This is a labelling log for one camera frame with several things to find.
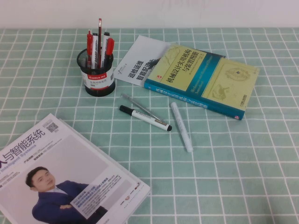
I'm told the red pen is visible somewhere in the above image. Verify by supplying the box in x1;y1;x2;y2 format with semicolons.
86;29;93;67
105;38;115;65

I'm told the black mesh pen holder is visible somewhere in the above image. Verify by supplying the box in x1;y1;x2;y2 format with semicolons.
78;51;116;97

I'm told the white magazine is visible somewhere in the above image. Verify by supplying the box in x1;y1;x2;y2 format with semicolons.
58;118;152;224

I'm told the gray gel pen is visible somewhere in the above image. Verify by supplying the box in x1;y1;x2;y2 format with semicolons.
120;93;164;123

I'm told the green checked tablecloth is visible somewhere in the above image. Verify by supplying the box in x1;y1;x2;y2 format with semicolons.
0;28;299;224

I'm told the red black pencil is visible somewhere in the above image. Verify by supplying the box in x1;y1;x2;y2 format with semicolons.
98;18;103;68

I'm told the magazine with man cover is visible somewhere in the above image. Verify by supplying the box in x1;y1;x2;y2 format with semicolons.
0;113;150;224

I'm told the yellow teal hardcover book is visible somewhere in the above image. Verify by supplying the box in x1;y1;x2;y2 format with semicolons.
143;44;260;121

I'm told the white booklet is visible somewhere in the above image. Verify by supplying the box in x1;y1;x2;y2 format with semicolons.
113;35;171;87

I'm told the white pen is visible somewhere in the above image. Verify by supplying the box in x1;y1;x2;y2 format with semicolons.
170;102;194;153

